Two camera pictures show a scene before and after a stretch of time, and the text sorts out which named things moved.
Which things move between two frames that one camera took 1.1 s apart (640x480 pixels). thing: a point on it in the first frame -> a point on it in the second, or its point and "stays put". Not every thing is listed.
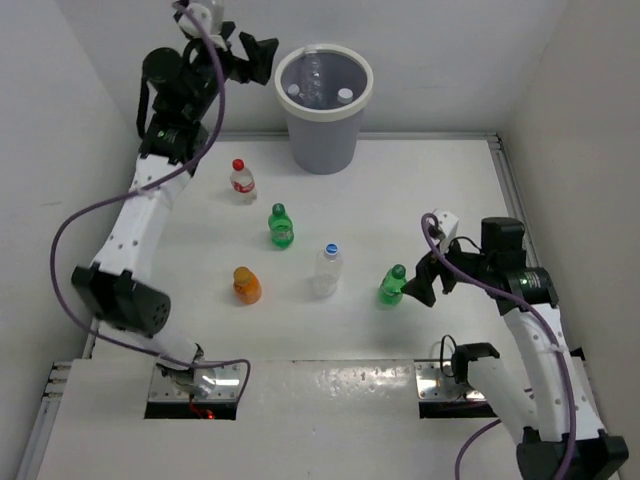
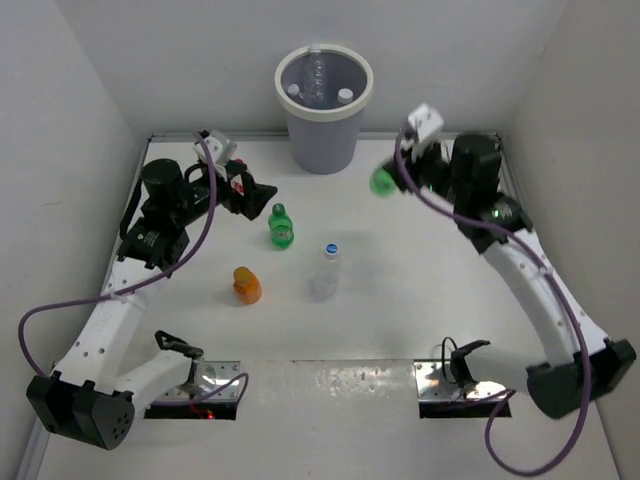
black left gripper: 258,52 -> 254,195
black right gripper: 426,269 -> 410,160
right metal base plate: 435,380 stays put
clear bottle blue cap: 329,267 stays put
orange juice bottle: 247,285 stays put
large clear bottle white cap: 345,95 stays put
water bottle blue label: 293,89 stays put
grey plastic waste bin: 324,88 stays put
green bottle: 392,285 -> 381,183
